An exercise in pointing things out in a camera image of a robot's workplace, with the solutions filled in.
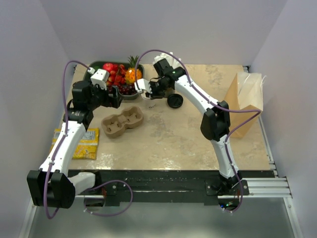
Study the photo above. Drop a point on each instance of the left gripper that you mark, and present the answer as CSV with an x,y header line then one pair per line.
x,y
114,101

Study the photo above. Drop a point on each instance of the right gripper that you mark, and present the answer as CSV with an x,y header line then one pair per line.
x,y
154,95

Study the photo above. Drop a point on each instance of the white paper cup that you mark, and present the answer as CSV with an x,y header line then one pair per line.
x,y
147,102

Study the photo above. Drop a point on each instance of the black cup lid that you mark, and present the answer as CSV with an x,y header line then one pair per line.
x,y
175,101

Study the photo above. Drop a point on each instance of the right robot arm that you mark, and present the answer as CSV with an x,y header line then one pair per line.
x,y
215,119

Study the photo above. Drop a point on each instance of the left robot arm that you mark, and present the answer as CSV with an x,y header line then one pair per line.
x,y
50,185

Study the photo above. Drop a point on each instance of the dark grapes bunch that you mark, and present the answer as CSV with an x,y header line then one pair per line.
x,y
127,90

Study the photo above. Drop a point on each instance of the brown cardboard cup carrier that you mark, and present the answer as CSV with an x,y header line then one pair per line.
x,y
115,125

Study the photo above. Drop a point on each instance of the toy pineapple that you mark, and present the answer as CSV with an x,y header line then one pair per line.
x,y
132,73

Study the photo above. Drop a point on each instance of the dark green fruit tray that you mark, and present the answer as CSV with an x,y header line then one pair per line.
x,y
121,74

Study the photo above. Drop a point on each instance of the white paper straws bundle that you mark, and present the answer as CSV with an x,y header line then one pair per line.
x,y
171,59

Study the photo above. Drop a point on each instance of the yellow snack bag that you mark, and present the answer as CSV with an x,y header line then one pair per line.
x,y
88,145

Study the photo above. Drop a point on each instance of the brown paper bag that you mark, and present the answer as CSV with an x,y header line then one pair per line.
x,y
244,93

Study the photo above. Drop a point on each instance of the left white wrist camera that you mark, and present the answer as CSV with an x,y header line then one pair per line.
x,y
98,77

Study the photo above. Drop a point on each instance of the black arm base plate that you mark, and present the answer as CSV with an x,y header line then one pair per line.
x,y
162,186

